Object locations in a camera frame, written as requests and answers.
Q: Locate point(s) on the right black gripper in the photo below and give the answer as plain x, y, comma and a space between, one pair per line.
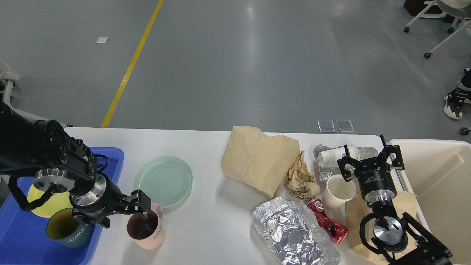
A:
373, 174

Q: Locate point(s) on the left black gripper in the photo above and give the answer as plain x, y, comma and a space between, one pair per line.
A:
105, 199

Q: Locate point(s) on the pink home mug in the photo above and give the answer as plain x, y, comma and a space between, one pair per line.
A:
149, 234

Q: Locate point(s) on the light green plate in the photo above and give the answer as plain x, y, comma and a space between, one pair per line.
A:
166, 180

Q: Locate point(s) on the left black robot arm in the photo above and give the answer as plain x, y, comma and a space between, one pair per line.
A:
42, 160

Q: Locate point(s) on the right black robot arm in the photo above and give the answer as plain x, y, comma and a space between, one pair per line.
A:
402, 241

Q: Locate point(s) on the brown paper bag under arm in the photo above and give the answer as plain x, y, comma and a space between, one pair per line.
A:
357, 209

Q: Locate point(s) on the small crumpled foil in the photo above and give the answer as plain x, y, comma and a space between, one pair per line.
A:
326, 173

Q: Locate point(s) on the lying white paper cup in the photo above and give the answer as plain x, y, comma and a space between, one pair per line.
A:
329, 158

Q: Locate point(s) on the upright white paper cup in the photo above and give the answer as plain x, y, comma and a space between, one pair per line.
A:
337, 192

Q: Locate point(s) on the beige plastic bin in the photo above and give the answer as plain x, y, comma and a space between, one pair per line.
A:
439, 173

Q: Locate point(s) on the crumpled brown paper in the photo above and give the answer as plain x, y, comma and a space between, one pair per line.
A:
301, 182

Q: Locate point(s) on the dark teal home mug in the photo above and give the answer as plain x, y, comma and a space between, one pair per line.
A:
64, 229

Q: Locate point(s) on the yellow plate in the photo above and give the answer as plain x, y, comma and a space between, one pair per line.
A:
57, 202

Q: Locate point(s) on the red snack wrapper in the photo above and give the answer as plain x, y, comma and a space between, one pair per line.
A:
336, 231

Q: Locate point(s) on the person in dark trousers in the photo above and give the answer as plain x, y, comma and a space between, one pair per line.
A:
460, 95

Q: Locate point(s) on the crumpled aluminium foil sheet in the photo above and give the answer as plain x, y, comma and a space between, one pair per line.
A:
291, 231

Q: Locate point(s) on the large brown paper bag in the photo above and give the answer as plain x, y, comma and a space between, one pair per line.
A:
259, 160

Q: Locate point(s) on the blue plastic tray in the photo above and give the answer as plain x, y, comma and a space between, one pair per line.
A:
23, 240

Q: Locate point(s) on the white chair base right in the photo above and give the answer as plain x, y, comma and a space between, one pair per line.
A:
459, 9

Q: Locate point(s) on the white chair frame left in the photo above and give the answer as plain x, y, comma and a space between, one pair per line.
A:
9, 84

